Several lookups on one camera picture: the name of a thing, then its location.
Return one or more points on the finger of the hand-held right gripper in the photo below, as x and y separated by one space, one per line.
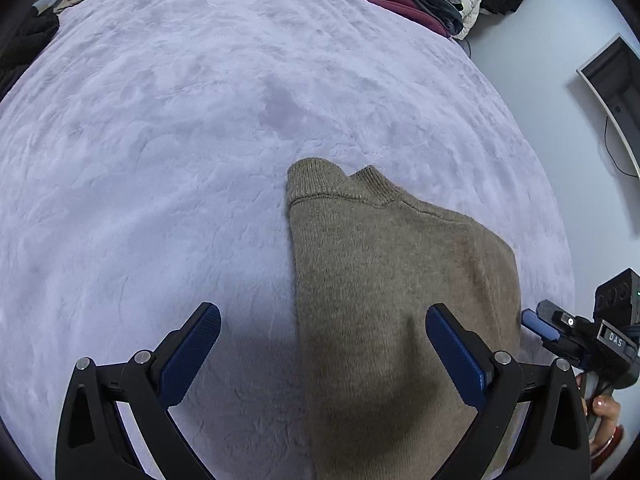
555 312
540 324

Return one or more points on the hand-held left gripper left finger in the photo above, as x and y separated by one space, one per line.
187 355

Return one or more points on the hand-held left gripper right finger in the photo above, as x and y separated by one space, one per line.
457 355

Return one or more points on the brown knit sweater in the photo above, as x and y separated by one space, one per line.
395 270

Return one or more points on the person's right hand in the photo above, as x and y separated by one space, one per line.
605 410

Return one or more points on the lavender fleece blanket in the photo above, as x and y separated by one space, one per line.
175 150

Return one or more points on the curved monitor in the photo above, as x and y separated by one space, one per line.
617 85

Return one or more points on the black jacket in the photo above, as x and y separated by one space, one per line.
25 45

